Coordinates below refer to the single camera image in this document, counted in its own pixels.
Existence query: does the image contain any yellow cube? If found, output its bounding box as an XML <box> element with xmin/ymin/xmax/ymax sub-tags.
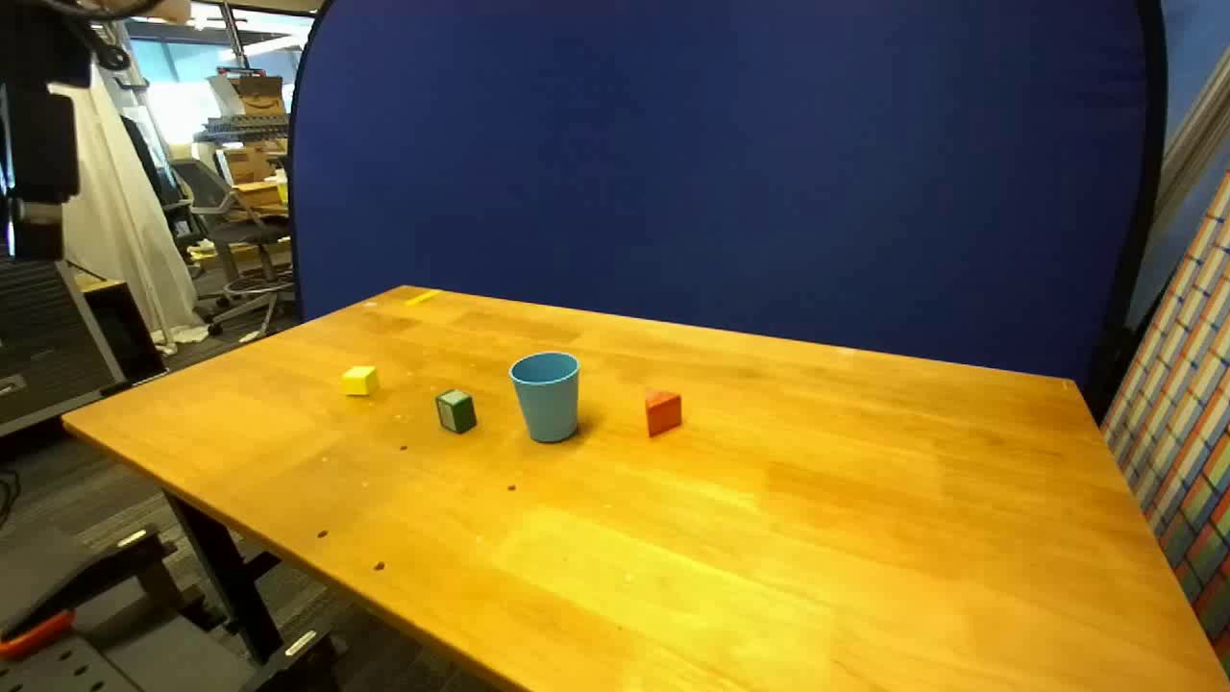
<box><xmin>339</xmin><ymin>361</ymin><xmax>384</xmax><ymax>402</ymax></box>

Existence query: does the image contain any blue cup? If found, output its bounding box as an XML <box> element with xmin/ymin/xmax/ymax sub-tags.
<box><xmin>506</xmin><ymin>349</ymin><xmax>583</xmax><ymax>446</ymax></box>

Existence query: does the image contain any red-orange cube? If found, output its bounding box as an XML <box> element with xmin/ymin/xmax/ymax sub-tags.
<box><xmin>642</xmin><ymin>389</ymin><xmax>689</xmax><ymax>444</ymax></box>

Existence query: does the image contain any green cube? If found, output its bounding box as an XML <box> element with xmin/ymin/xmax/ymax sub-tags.
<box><xmin>434</xmin><ymin>389</ymin><xmax>479</xmax><ymax>440</ymax></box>

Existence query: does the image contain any blue fabric backdrop screen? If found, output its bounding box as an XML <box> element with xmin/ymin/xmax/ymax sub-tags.
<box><xmin>285</xmin><ymin>0</ymin><xmax>1171</xmax><ymax>417</ymax></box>

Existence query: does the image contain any shelf with cardboard boxes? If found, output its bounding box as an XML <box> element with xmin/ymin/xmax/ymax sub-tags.
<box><xmin>189</xmin><ymin>66</ymin><xmax>296</xmax><ymax>223</ymax></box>

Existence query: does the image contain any white hanging cloth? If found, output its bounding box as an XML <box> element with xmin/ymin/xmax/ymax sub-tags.
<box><xmin>54</xmin><ymin>61</ymin><xmax>211</xmax><ymax>359</ymax></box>

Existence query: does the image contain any colourful checkered board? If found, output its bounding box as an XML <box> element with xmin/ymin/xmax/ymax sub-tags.
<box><xmin>1099</xmin><ymin>171</ymin><xmax>1230</xmax><ymax>672</ymax></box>

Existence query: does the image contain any grey floor equipment base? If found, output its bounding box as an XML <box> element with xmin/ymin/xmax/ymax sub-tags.
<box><xmin>0</xmin><ymin>525</ymin><xmax>264</xmax><ymax>692</ymax></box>

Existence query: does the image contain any black table leg frame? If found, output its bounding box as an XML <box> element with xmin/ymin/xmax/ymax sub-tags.
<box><xmin>161</xmin><ymin>490</ymin><xmax>347</xmax><ymax>692</ymax></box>

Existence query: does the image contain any black camera stand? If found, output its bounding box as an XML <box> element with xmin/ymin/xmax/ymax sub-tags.
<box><xmin>0</xmin><ymin>0</ymin><xmax>134</xmax><ymax>262</ymax></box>

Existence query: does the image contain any orange handle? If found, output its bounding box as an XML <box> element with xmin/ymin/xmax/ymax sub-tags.
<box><xmin>0</xmin><ymin>607</ymin><xmax>75</xmax><ymax>660</ymax></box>

